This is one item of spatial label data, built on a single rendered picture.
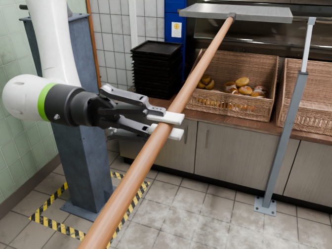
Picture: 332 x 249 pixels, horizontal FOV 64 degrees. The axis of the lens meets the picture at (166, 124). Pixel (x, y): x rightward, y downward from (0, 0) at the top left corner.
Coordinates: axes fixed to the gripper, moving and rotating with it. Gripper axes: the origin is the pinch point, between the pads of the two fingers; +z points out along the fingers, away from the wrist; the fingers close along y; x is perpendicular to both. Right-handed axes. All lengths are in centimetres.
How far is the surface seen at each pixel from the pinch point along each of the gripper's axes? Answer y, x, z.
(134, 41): 37, -151, -80
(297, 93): 33, -92, 37
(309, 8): 5, -153, 40
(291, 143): 67, -96, 43
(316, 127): 56, -100, 54
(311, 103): 61, -138, 55
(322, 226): 117, -85, 73
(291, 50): 31, -152, 36
